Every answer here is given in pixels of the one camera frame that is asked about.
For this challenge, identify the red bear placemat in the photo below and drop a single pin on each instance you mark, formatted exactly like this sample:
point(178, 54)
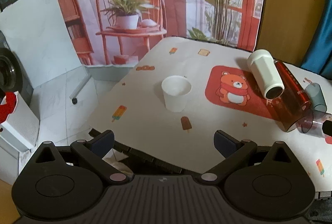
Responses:
point(215, 81)

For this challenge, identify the ice-cream print tablecloth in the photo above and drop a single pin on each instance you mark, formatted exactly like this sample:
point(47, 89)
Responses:
point(155, 133)

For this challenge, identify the printed room backdrop cloth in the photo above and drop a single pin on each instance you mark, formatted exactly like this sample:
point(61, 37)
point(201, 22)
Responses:
point(181, 5)

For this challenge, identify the white paper cup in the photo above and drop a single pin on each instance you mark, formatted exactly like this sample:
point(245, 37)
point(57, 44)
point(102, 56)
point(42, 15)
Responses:
point(176, 102)

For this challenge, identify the white ribbed tumbler cup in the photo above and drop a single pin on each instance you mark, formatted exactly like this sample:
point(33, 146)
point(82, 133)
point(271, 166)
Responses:
point(264, 73)

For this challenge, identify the blue curtain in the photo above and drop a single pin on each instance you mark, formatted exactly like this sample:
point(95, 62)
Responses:
point(320, 44)

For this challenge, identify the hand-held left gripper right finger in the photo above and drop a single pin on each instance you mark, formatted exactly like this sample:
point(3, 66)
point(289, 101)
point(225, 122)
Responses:
point(225, 143)

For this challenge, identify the white air purifier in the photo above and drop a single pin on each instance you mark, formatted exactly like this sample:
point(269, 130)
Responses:
point(22, 130)

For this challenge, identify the grey translucent plastic cup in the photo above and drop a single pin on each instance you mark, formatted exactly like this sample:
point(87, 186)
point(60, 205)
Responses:
point(316, 98)

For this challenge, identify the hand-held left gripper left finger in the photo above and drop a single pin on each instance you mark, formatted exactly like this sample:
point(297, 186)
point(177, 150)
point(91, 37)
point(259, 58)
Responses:
point(103, 143)

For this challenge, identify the grey washing machine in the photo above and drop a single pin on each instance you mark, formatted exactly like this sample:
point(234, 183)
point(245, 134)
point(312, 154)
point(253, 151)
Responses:
point(10, 68)

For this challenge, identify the red and white toy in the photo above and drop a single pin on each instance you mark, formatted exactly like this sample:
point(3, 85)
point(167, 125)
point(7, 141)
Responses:
point(7, 108)

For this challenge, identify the white table leg with caster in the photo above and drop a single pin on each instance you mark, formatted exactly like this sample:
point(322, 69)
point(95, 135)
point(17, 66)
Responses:
point(80, 86)

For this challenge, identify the red metallic bottle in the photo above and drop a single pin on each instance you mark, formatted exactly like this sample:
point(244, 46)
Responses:
point(291, 79)

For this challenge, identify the transparent red plastic cup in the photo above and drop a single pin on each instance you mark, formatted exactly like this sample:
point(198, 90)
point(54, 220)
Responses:
point(288, 116)

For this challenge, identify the clear purple-tinted plastic cup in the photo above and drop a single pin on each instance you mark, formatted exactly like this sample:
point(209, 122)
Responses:
point(311, 124)

